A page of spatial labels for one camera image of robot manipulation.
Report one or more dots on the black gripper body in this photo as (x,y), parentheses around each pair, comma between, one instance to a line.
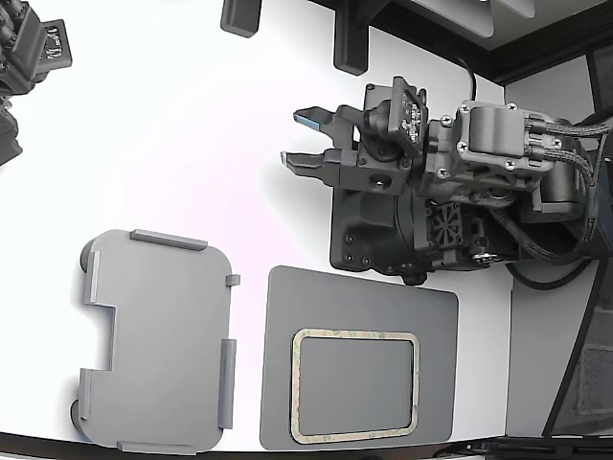
(378,176)

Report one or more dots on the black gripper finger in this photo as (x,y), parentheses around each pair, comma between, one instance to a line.
(306,163)
(311,118)

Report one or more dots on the beige rectangular frame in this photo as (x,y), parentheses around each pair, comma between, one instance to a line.
(294,383)

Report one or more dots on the dark gray robot arm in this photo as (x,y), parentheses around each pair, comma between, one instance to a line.
(488,139)

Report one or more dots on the gray holder with black feet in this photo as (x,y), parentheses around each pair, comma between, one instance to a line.
(158,335)

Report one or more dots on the black upright stand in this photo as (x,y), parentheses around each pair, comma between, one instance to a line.
(352,43)

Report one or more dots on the gray flat base mat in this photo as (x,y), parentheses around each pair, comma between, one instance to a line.
(359,302)

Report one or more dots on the black ledge trim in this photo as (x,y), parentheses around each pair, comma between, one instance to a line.
(527,48)

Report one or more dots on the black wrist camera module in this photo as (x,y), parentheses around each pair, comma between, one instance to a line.
(407,115)

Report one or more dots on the black plastic bracket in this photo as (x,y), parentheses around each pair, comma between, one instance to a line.
(239,16)

